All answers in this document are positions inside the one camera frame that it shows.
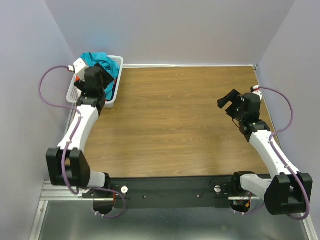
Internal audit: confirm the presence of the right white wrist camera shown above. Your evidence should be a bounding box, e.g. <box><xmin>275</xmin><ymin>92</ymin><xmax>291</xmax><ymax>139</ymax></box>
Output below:
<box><xmin>250</xmin><ymin>85</ymin><xmax>263</xmax><ymax>100</ymax></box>

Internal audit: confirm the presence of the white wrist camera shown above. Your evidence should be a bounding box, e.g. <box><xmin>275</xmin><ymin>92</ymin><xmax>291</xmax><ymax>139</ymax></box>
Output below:
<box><xmin>73</xmin><ymin>58</ymin><xmax>89</xmax><ymax>82</ymax></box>
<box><xmin>250</xmin><ymin>85</ymin><xmax>263</xmax><ymax>100</ymax></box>

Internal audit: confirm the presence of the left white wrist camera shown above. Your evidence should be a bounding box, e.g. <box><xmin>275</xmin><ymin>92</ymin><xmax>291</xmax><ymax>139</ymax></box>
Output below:
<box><xmin>73</xmin><ymin>58</ymin><xmax>89</xmax><ymax>82</ymax></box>

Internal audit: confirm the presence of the aluminium rail frame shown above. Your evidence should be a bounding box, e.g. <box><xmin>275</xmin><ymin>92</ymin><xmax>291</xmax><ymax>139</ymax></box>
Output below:
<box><xmin>30</xmin><ymin>181</ymin><xmax>318</xmax><ymax>240</ymax></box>

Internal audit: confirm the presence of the teal t shirt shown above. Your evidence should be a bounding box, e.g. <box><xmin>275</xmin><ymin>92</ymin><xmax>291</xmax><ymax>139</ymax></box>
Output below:
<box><xmin>80</xmin><ymin>52</ymin><xmax>119</xmax><ymax>100</ymax></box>

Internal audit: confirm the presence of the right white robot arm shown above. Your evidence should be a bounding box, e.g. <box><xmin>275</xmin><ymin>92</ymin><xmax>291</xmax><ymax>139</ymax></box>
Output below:
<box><xmin>217</xmin><ymin>85</ymin><xmax>313</xmax><ymax>221</ymax></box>

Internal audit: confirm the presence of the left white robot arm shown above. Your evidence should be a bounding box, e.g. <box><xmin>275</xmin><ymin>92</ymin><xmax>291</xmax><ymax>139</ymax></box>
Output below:
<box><xmin>45</xmin><ymin>58</ymin><xmax>111</xmax><ymax>189</ymax></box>

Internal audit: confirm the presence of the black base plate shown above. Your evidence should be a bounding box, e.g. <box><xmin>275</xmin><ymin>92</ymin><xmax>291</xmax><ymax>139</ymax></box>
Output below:
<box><xmin>82</xmin><ymin>175</ymin><xmax>273</xmax><ymax>210</ymax></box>

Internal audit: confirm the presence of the white plastic basket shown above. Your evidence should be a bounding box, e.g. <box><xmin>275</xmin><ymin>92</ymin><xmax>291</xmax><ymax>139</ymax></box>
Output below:
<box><xmin>66</xmin><ymin>55</ymin><xmax>124</xmax><ymax>109</ymax></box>

